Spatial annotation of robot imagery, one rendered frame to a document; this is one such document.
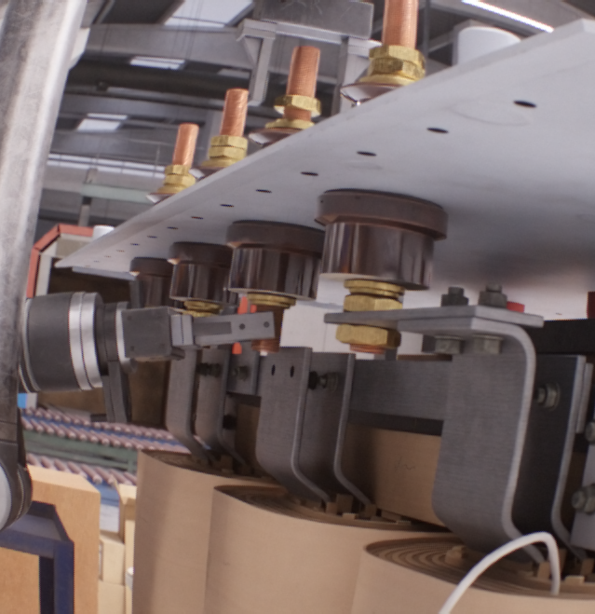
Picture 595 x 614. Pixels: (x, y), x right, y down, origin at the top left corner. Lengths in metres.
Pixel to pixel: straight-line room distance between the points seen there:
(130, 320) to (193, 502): 0.40
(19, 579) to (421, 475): 1.43
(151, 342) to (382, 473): 0.27
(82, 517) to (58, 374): 1.19
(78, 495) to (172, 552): 0.85
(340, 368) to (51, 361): 0.30
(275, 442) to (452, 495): 0.42
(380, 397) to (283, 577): 0.20
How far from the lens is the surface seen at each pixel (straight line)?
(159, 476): 1.58
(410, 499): 1.14
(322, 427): 1.23
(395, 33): 1.02
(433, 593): 0.77
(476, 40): 0.63
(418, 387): 1.05
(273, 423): 1.24
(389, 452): 1.20
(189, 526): 1.52
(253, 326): 1.21
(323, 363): 1.25
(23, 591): 2.41
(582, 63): 0.51
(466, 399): 0.84
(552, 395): 0.81
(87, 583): 2.42
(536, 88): 0.57
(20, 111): 1.12
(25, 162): 1.12
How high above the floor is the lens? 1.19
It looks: 4 degrees up
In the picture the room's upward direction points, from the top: 7 degrees clockwise
